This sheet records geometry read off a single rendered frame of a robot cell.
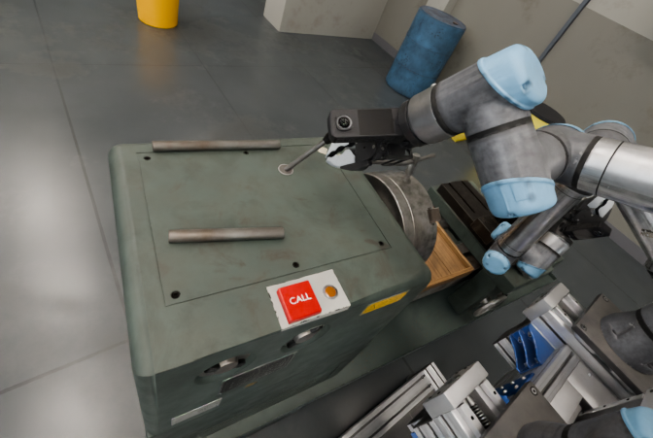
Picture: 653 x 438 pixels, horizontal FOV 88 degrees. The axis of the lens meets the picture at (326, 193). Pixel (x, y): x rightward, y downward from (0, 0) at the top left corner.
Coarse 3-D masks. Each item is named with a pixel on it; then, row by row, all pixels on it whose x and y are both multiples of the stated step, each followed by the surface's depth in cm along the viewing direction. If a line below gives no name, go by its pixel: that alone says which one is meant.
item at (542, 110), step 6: (534, 108) 341; (540, 108) 347; (546, 108) 354; (534, 114) 333; (540, 114) 334; (546, 114) 340; (552, 114) 346; (558, 114) 353; (534, 120) 336; (540, 120) 333; (546, 120) 330; (552, 120) 331; (558, 120) 337; (564, 120) 343; (534, 126) 338; (540, 126) 336
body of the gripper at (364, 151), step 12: (408, 132) 48; (360, 144) 55; (372, 144) 53; (384, 144) 53; (396, 144) 55; (408, 144) 54; (420, 144) 49; (360, 156) 55; (372, 156) 55; (384, 156) 54; (396, 156) 55; (408, 156) 56
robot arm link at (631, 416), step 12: (624, 408) 52; (636, 408) 50; (648, 408) 50; (588, 420) 55; (600, 420) 53; (612, 420) 51; (624, 420) 49; (636, 420) 48; (648, 420) 47; (576, 432) 55; (588, 432) 53; (600, 432) 50; (612, 432) 49; (624, 432) 48; (636, 432) 47; (648, 432) 46
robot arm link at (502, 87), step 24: (528, 48) 38; (480, 72) 39; (504, 72) 36; (528, 72) 36; (432, 96) 44; (456, 96) 41; (480, 96) 39; (504, 96) 37; (528, 96) 36; (456, 120) 42; (480, 120) 39; (504, 120) 38
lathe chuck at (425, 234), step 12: (396, 180) 95; (408, 192) 92; (420, 192) 94; (408, 204) 90; (420, 204) 92; (420, 216) 90; (420, 228) 90; (432, 228) 93; (420, 240) 91; (432, 240) 94; (420, 252) 93
